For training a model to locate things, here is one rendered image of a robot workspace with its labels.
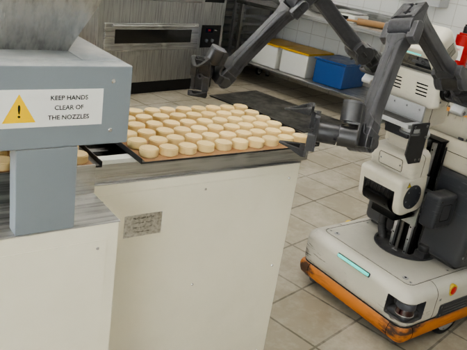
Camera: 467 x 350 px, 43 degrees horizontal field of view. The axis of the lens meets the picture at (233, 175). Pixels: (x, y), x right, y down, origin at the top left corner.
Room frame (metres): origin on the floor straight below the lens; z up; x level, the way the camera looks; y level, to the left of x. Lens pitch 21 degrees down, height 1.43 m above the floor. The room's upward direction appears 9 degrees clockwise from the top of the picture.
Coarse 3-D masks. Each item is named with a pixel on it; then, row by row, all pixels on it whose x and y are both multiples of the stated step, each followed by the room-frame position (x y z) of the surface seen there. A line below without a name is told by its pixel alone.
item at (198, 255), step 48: (96, 144) 1.59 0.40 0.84; (96, 192) 1.31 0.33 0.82; (144, 192) 1.39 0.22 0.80; (192, 192) 1.48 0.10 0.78; (240, 192) 1.59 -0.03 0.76; (288, 192) 1.70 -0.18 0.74; (144, 240) 1.40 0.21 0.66; (192, 240) 1.50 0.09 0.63; (240, 240) 1.60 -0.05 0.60; (144, 288) 1.41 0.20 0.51; (192, 288) 1.51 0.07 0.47; (240, 288) 1.62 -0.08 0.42; (144, 336) 1.42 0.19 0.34; (192, 336) 1.53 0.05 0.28; (240, 336) 1.65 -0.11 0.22
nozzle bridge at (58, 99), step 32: (0, 64) 1.00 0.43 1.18; (32, 64) 1.03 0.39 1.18; (64, 64) 1.07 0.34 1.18; (96, 64) 1.11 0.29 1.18; (128, 64) 1.16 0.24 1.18; (0, 96) 0.99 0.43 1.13; (32, 96) 1.03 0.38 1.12; (64, 96) 1.06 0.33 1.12; (96, 96) 1.10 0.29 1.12; (128, 96) 1.14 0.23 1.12; (0, 128) 0.99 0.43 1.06; (32, 128) 1.03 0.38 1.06; (64, 128) 1.06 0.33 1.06; (96, 128) 1.10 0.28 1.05; (32, 160) 1.03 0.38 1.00; (64, 160) 1.07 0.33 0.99; (32, 192) 1.03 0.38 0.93; (64, 192) 1.07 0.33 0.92; (32, 224) 1.03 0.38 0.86; (64, 224) 1.07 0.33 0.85
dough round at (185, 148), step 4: (180, 144) 1.46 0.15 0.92; (184, 144) 1.47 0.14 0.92; (188, 144) 1.47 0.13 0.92; (192, 144) 1.48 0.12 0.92; (180, 148) 1.45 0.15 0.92; (184, 148) 1.45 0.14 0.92; (188, 148) 1.45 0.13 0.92; (192, 148) 1.46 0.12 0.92; (196, 148) 1.47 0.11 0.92; (180, 152) 1.45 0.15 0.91; (184, 152) 1.45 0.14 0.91; (188, 152) 1.45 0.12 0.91; (192, 152) 1.45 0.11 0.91; (196, 152) 1.47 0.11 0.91
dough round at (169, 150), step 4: (164, 144) 1.45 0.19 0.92; (168, 144) 1.45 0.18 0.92; (172, 144) 1.46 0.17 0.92; (160, 148) 1.42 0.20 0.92; (164, 148) 1.42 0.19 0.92; (168, 148) 1.42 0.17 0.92; (172, 148) 1.43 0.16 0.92; (176, 148) 1.43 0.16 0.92; (160, 152) 1.42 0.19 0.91; (164, 152) 1.41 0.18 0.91; (168, 152) 1.41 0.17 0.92; (172, 152) 1.42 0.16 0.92; (176, 152) 1.43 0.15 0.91; (168, 156) 1.42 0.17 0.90; (172, 156) 1.42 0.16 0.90
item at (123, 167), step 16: (112, 160) 1.34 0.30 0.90; (128, 160) 1.37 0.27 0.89; (176, 160) 1.46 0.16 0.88; (192, 160) 1.49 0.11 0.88; (208, 160) 1.52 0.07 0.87; (224, 160) 1.55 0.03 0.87; (240, 160) 1.59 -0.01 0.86; (256, 160) 1.62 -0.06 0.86; (272, 160) 1.66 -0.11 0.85; (288, 160) 1.70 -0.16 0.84; (96, 176) 1.32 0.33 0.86; (112, 176) 1.35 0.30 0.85; (128, 176) 1.37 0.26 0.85; (144, 176) 1.40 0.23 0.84
